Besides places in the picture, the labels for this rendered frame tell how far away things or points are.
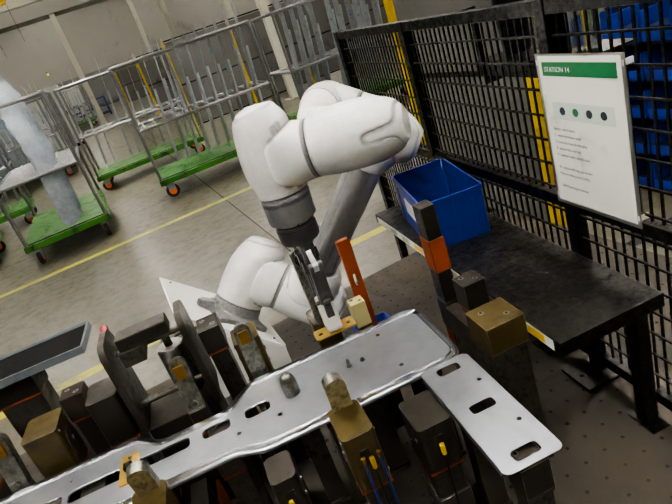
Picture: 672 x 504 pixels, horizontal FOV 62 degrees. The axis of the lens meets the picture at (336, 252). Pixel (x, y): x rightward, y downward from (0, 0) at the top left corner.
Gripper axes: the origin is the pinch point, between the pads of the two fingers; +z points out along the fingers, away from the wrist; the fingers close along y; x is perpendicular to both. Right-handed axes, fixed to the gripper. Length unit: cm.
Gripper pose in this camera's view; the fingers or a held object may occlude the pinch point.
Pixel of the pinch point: (328, 312)
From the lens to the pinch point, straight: 110.2
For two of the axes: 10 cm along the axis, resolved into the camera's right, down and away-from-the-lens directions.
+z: 3.0, 8.7, 4.0
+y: -2.9, -3.1, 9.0
